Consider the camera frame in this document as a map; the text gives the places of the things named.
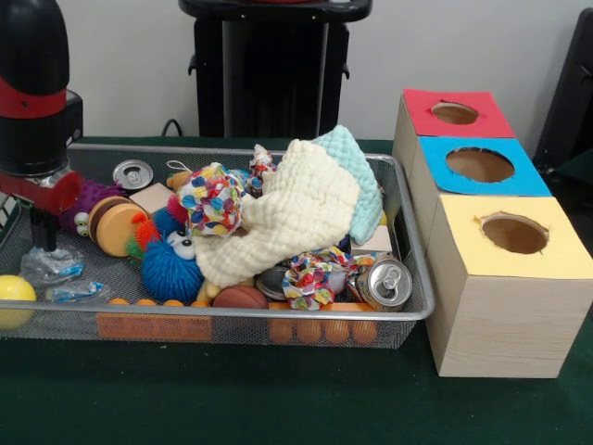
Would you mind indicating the dark green table cloth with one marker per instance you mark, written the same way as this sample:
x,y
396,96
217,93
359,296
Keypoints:
x,y
231,398
579,185

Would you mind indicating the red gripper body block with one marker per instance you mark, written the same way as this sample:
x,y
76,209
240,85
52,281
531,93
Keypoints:
x,y
55,199

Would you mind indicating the cream waffle cloth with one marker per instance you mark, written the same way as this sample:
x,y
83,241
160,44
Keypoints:
x,y
296,208

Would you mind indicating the crushed metal can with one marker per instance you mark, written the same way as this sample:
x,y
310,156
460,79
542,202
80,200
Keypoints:
x,y
387,285

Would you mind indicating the yellow ball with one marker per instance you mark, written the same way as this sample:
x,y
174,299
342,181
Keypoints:
x,y
14,294

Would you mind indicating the mint green waffle cloth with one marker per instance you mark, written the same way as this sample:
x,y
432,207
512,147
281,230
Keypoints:
x,y
366,185

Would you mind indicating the tan brown toy burger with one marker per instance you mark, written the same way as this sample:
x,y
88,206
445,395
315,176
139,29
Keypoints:
x,y
118,227

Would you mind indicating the blue spiky rubber ball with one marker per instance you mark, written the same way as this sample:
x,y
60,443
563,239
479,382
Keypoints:
x,y
167,275

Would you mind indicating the shallow silver mesh bin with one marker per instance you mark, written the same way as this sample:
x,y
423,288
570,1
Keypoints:
x,y
301,329

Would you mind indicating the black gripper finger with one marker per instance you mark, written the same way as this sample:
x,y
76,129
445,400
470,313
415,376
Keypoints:
x,y
44,232

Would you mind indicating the purple spiky ball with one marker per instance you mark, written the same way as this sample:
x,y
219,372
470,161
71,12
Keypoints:
x,y
97,194

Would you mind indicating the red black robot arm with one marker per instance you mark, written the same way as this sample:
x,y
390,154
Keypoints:
x,y
32,69

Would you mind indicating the wooden box with three holes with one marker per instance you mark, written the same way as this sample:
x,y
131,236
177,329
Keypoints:
x,y
500,315

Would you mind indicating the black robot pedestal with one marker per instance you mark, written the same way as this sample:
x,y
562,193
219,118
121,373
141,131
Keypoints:
x,y
273,69

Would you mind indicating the black stand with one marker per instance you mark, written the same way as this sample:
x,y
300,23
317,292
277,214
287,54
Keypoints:
x,y
570,92

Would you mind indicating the crushed clear plastic bottle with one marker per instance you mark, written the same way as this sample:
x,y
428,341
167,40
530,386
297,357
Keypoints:
x,y
51,266
76,291

